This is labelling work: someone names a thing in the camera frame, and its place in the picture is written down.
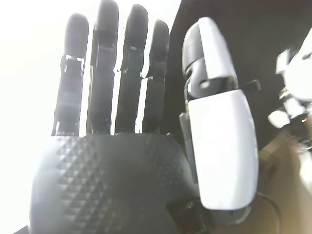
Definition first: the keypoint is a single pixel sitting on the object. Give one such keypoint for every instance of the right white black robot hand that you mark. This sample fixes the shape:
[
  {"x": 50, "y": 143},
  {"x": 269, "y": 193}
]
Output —
[{"x": 109, "y": 182}]

